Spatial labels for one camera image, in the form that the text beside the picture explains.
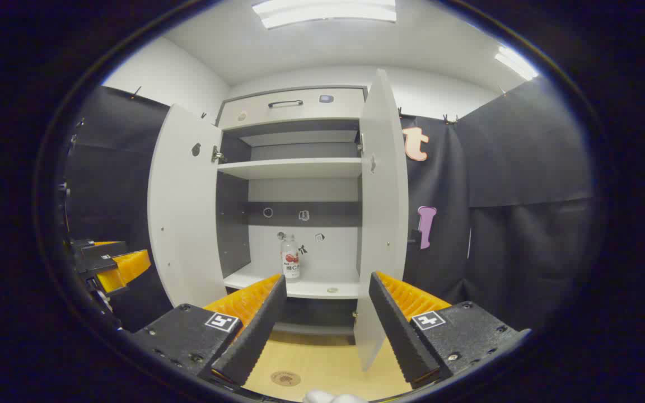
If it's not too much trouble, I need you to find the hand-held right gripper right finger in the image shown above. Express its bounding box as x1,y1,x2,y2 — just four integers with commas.
368,271,530,390

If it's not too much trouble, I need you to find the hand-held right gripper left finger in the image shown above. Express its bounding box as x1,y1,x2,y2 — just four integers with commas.
132,273,288,388

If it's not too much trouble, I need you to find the clear plastic bottle red label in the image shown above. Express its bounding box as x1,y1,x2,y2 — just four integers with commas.
281,234,301,279

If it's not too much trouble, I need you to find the white cabinet door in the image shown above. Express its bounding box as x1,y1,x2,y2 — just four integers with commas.
148,104,228,308
353,68,410,373

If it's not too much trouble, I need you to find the white cabinet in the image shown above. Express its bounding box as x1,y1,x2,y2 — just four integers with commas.
215,85,369,336

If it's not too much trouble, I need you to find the white cabinet shelf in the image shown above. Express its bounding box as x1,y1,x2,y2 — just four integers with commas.
217,157,363,180
223,263,361,300

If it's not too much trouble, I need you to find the black backdrop cloth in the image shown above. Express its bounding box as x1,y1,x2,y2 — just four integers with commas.
65,76,595,331

